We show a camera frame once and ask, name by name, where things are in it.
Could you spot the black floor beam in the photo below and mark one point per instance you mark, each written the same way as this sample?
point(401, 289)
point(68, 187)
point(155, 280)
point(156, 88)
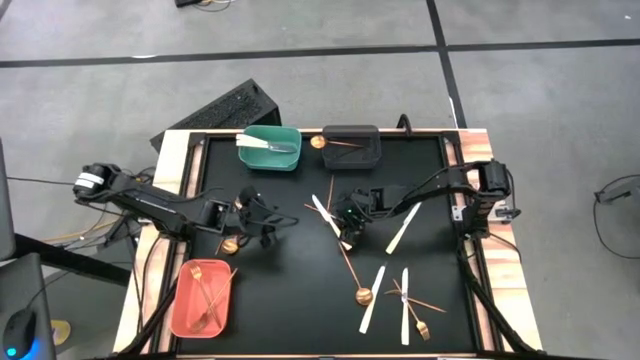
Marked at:
point(75, 260)

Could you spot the black floor device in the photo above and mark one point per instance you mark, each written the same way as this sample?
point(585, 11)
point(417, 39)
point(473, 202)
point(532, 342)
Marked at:
point(186, 2)

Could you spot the salmon red plastic tray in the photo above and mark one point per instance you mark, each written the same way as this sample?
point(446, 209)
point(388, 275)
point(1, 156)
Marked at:
point(182, 300)

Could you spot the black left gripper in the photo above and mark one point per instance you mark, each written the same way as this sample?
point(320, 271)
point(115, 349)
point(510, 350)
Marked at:
point(247, 210)

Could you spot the dark grey desk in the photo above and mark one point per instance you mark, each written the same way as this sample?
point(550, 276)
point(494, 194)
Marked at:
point(30, 285)

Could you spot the black computer mouse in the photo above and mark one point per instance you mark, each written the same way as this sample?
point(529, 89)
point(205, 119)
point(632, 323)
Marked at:
point(17, 332)

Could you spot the grey floor device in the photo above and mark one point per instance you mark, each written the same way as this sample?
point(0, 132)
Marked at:
point(620, 192)

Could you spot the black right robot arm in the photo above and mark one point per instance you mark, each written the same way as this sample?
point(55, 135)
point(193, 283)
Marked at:
point(450, 182)

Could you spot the gold spoon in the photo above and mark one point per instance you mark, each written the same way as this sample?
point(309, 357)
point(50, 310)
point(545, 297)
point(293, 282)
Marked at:
point(364, 296)
point(230, 246)
point(317, 142)

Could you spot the yellow floor marker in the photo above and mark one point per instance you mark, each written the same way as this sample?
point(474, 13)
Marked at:
point(61, 332)

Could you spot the thin gold cutlery piece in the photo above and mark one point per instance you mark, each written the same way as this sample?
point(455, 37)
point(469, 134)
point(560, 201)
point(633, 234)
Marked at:
point(330, 192)
point(218, 248)
point(430, 306)
point(312, 207)

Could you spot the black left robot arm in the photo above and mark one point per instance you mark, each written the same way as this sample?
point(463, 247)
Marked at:
point(145, 202)

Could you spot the dark grey plastic bin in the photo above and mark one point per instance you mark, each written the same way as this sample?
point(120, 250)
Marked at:
point(350, 157)

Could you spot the teal plastic bin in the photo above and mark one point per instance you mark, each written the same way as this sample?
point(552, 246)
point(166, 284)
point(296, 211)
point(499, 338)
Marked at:
point(270, 160)

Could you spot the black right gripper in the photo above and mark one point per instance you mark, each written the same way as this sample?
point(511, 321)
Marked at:
point(355, 207)

